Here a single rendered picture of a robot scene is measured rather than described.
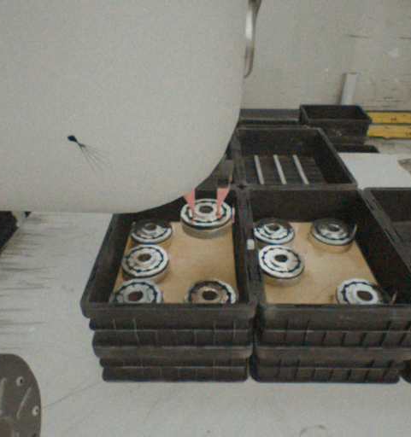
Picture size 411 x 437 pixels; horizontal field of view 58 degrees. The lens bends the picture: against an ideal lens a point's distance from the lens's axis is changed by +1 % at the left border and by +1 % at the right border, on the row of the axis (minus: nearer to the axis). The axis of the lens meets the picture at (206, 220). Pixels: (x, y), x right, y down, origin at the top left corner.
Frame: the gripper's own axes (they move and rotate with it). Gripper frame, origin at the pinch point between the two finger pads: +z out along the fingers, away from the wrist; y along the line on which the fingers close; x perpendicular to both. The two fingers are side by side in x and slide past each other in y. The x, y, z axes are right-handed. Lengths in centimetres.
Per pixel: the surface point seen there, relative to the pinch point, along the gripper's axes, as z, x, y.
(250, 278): 7.2, 11.6, -9.4
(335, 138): 48, -169, -61
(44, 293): 29, -1, 42
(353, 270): 17.1, -4.2, -32.3
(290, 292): 17.1, 4.0, -17.9
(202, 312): 8.1, 19.6, -1.6
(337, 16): -6, -338, -81
